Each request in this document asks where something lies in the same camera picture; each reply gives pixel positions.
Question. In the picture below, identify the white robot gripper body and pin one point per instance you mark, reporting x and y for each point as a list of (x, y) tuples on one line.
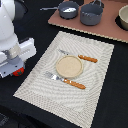
[(13, 59)]

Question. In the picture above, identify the grey frying pan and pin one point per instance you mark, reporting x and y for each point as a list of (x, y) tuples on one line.
[(67, 4)]

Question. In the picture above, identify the red toy sausage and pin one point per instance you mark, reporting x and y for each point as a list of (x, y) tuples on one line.
[(19, 72)]

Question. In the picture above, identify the white toy fish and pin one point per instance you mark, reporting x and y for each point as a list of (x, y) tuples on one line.
[(69, 10)]

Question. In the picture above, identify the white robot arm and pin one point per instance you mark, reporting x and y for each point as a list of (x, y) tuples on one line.
[(10, 10)]

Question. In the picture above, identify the grey pot on stove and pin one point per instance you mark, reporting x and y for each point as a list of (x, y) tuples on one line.
[(90, 14)]

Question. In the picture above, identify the pink toy stove top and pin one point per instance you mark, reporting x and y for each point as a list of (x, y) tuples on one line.
[(107, 27)]

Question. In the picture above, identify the beige round plate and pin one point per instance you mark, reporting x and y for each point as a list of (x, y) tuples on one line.
[(69, 66)]

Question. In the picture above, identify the white woven placemat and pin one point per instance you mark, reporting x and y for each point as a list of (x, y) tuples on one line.
[(75, 105)]

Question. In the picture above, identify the beige bowl at right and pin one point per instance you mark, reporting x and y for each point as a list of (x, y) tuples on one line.
[(123, 14)]

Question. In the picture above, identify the fork with wooden handle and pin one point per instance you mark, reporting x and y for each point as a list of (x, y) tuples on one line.
[(55, 77)]

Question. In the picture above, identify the knife with wooden handle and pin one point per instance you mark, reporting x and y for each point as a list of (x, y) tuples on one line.
[(80, 56)]

